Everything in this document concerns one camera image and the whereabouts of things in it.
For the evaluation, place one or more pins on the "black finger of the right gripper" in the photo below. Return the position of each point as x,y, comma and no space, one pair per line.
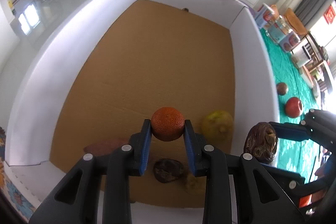
317,125

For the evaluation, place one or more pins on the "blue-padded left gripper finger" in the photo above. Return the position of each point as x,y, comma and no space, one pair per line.
75,198

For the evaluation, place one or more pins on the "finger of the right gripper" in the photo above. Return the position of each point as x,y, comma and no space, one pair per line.
312,195

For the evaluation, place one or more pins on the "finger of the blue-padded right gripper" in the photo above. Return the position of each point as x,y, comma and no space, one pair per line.
259,195

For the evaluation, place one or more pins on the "red apple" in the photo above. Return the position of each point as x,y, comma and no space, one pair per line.
293,107

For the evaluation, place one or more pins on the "sweet potato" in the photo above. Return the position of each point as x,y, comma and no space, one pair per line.
282,88
105,147

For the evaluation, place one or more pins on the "green fruit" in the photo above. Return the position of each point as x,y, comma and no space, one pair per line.
217,127
195,185

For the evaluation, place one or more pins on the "orange tangerine front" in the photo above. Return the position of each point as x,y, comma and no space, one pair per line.
167,124

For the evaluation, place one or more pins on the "green fruit front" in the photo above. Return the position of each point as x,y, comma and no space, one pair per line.
195,185

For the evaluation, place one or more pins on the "plastic bag package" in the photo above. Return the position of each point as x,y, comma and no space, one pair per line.
316,90

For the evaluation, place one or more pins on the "white book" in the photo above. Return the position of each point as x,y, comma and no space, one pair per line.
305,75

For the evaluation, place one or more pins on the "wooden chair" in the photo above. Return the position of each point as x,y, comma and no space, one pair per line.
317,64

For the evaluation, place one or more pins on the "clear jar black lid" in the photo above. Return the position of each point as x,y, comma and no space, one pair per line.
301,57

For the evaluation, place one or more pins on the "red label tin can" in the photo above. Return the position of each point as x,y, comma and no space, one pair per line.
289,42

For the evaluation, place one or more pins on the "orange lounge chair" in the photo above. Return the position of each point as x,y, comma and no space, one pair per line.
291,18

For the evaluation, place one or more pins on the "glass jar gold lid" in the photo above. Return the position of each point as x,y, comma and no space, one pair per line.
278,29

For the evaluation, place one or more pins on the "blue label tin can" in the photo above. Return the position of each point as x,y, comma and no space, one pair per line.
263,16

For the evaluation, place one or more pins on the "grey curtain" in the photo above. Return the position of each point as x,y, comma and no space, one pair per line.
307,10

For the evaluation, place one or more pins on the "white cardboard box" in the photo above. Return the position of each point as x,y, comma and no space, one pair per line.
112,63

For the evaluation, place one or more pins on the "red wall hanging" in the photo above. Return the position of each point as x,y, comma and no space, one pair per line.
329,14

